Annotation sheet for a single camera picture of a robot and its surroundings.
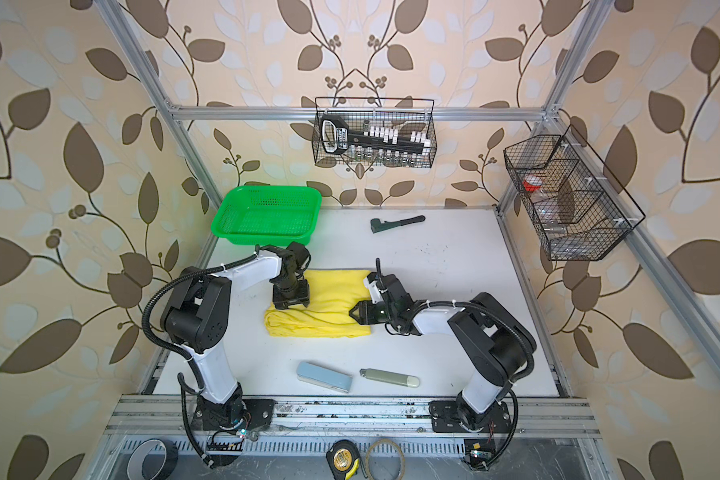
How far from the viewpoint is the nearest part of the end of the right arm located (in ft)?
2.27

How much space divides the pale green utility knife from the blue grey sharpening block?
49mm

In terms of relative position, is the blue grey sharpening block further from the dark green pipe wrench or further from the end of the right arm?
the dark green pipe wrench

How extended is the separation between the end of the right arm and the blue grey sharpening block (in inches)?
5.9

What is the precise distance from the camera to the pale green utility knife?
0.80m

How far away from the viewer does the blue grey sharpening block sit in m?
0.78

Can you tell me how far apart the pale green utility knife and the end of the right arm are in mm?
139
